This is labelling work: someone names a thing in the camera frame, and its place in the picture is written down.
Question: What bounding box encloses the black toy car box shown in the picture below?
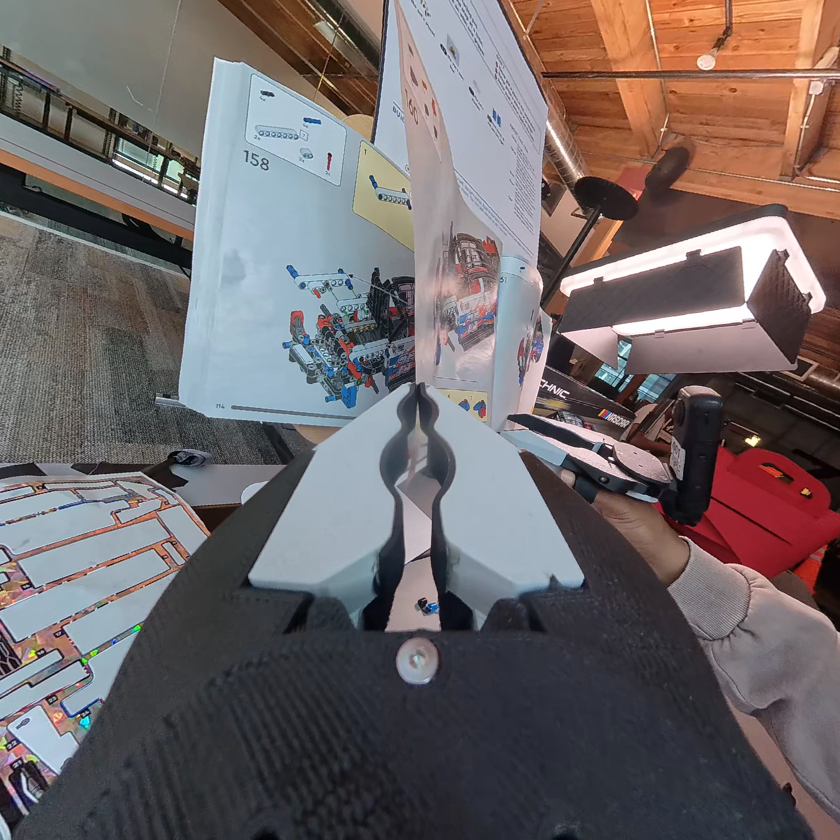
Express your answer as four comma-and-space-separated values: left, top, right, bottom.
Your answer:
535, 328, 677, 454

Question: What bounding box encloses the toy car instruction booklet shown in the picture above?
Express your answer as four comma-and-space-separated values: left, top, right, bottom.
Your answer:
178, 0, 552, 434

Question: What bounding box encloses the grey desk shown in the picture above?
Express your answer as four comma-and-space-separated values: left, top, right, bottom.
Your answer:
0, 461, 460, 634

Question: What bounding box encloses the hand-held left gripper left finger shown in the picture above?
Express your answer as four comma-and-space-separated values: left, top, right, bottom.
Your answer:
248, 384, 421, 627

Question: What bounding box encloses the person's right hand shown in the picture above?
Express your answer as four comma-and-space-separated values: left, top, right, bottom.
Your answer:
571, 472, 691, 586

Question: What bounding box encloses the white table with orange edge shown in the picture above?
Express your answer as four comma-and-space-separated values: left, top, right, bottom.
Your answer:
0, 59, 201, 244

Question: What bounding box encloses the black disc on pole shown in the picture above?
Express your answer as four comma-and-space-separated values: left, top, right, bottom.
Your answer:
558, 176, 639, 293

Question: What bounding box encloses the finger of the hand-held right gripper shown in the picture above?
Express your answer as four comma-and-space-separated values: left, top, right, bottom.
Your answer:
500, 430, 580, 471
507, 412, 614, 455

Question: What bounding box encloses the white panel desk lamp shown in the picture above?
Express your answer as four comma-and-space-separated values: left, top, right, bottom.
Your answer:
558, 203, 828, 378

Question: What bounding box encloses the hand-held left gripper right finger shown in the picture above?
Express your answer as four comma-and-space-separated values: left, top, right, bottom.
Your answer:
419, 384, 586, 632

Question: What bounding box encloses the red bin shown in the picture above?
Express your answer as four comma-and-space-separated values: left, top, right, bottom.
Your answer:
676, 446, 840, 578

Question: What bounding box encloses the person's right forearm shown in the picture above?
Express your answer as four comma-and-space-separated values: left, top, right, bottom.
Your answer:
666, 535, 840, 824

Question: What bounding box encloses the holographic sticker sheet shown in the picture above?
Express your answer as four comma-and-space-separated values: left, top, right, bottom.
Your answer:
0, 469, 212, 821

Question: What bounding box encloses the ceiling light bulb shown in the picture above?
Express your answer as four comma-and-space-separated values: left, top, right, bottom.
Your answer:
696, 33, 734, 71

